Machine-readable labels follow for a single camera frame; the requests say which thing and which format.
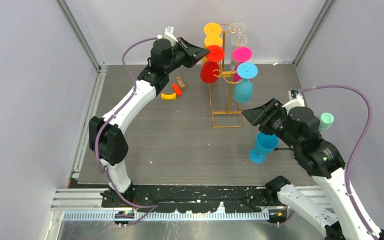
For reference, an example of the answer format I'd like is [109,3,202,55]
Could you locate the brown arch block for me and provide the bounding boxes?
[176,76,186,90]

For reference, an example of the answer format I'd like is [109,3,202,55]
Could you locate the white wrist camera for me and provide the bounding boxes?
[282,88,305,112]
[157,25,178,46]

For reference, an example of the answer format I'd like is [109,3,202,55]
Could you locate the gold wine glass rack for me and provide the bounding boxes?
[208,23,245,128]

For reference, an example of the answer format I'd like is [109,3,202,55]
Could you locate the blue wine glass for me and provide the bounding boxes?
[232,62,258,103]
[248,132,279,164]

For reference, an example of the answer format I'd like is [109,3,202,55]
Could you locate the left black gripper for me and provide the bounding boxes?
[163,37,209,74]

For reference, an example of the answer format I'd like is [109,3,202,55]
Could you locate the mint green bottle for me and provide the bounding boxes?
[319,112,335,132]

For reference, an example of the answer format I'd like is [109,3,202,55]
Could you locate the red plastic wine glass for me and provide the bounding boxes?
[200,45,225,84]

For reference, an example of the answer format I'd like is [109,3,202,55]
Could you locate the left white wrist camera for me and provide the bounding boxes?
[157,25,178,46]

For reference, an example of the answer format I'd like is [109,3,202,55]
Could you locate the yellow arch block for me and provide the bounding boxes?
[161,93,177,100]

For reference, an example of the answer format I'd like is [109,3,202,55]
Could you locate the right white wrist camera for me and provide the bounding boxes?
[282,88,305,112]

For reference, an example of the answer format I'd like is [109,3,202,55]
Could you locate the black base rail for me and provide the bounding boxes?
[51,184,335,223]

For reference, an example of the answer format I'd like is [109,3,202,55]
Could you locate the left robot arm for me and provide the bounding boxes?
[88,37,210,207]

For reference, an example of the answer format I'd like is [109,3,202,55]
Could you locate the clear wine glass front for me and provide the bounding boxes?
[230,33,249,60]

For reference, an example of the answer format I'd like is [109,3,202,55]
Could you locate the pink plastic wine glass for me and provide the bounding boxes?
[230,46,253,71]

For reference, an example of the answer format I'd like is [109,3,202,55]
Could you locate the yellow wine glass front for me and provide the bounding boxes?
[202,35,225,64]

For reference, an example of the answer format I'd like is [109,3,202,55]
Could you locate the yellow wine glass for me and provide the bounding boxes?
[202,35,225,64]
[203,22,223,37]

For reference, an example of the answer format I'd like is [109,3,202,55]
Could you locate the clear wine glass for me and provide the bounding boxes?
[228,22,246,34]
[230,33,249,60]

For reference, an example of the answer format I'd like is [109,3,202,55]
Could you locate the clear wine glass rear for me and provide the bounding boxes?
[228,22,246,34]

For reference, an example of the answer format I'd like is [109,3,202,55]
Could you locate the orange block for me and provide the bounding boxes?
[171,83,183,96]

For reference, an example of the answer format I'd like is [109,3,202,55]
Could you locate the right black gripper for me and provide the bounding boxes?
[240,96,300,150]

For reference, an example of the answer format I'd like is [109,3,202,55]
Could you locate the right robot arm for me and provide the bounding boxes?
[241,98,384,240]

